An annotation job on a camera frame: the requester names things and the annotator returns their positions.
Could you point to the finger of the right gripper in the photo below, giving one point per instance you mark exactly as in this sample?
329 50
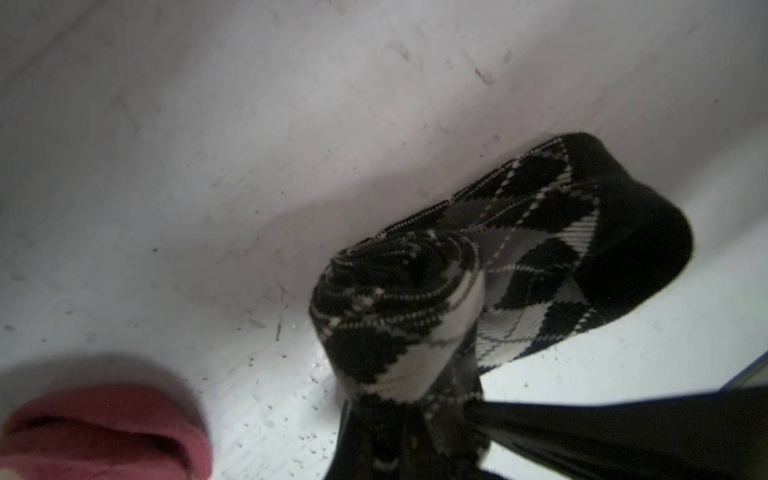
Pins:
715 435

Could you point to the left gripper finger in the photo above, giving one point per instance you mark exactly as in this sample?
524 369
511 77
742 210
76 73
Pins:
358 443

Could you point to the black grey argyle sock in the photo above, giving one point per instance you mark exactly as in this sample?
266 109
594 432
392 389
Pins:
554 243

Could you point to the beige maroon striped sock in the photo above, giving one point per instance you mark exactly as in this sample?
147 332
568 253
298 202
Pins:
104 432

